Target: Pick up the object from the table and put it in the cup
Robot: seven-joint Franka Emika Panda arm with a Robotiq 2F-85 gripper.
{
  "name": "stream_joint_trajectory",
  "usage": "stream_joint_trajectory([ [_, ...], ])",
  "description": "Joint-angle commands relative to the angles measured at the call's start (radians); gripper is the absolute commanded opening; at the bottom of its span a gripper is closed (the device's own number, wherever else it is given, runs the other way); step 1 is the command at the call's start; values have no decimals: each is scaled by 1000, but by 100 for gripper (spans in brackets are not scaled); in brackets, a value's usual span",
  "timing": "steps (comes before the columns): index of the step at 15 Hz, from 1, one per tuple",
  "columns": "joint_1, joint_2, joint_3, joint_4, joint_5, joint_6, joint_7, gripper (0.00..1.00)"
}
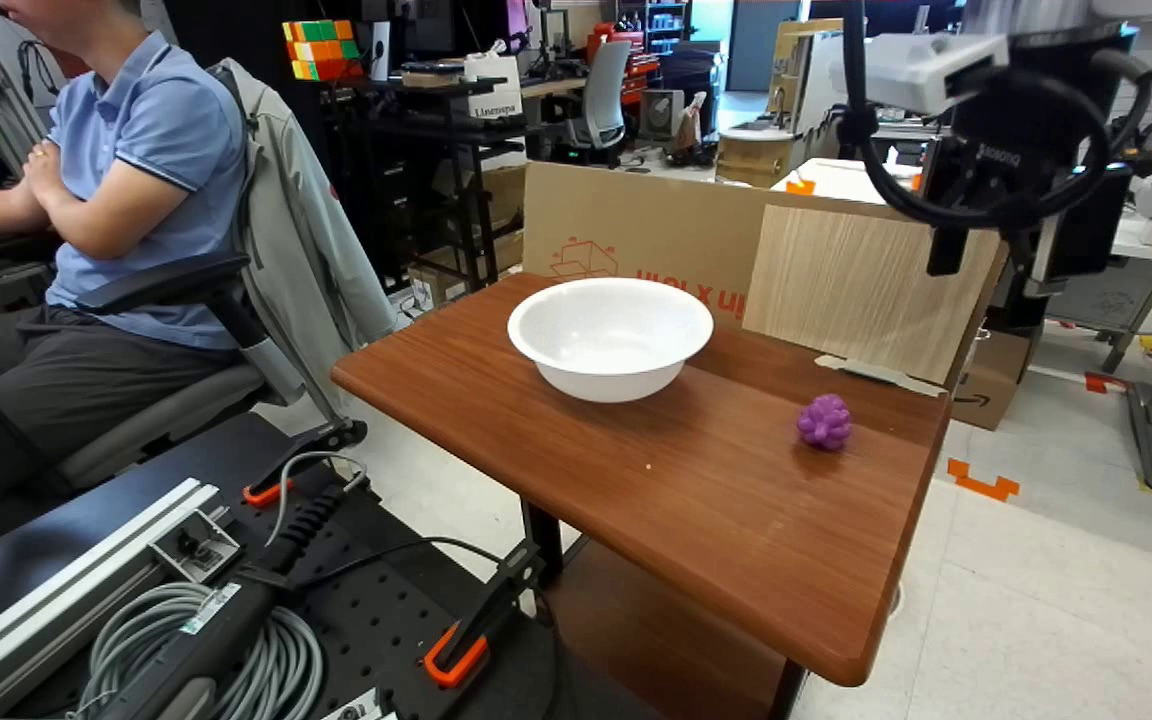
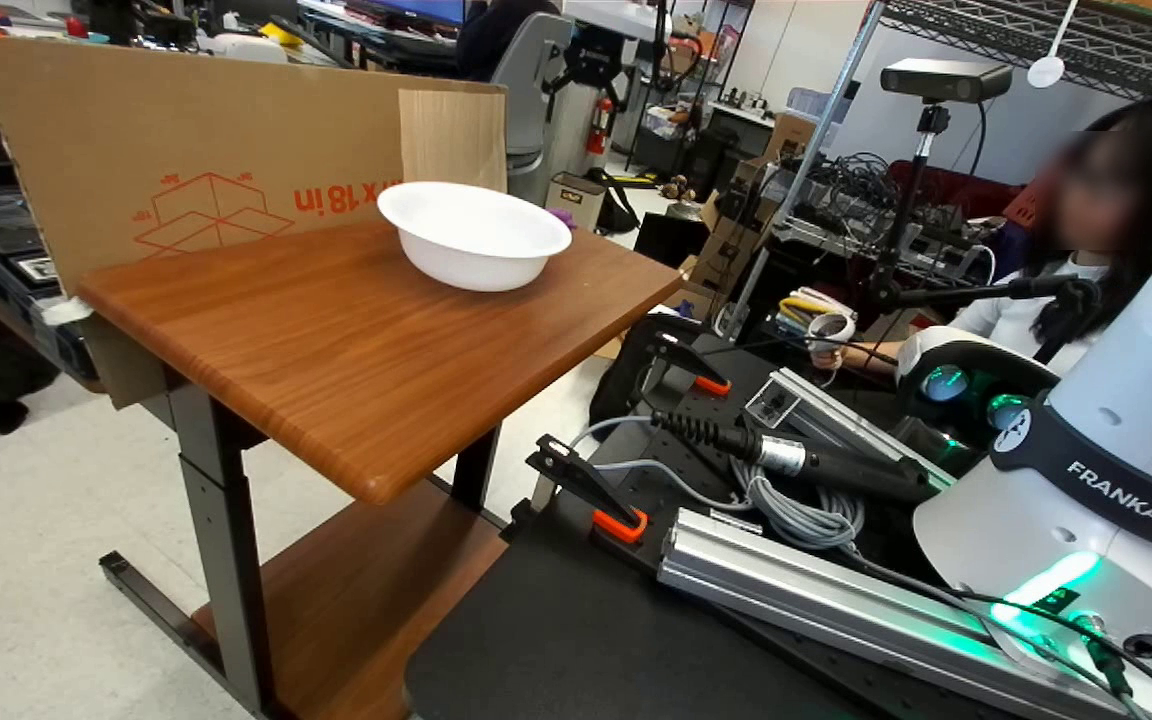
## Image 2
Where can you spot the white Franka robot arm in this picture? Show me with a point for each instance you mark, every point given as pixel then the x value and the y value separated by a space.
pixel 1109 452

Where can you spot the black orange clamp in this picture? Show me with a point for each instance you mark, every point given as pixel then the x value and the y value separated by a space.
pixel 681 367
pixel 591 500

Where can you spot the white plastic bowl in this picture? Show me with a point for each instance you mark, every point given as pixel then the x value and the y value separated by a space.
pixel 475 242

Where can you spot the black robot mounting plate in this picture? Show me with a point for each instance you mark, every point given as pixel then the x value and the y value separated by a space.
pixel 578 640

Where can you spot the wooden lower table shelf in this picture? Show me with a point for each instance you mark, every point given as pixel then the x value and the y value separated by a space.
pixel 363 601

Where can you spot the brown cardboard sheet orange print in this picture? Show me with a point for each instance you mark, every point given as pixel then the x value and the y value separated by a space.
pixel 200 160

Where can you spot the white round hanging lamp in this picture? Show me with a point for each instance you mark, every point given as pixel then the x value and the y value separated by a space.
pixel 1047 65

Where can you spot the aluminium profile rail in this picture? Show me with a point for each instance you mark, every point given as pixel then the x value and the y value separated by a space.
pixel 842 601

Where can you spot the black metal table frame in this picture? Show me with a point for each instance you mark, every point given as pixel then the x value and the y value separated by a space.
pixel 223 547

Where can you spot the black camera on tripod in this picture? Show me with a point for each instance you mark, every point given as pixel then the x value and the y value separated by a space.
pixel 941 83

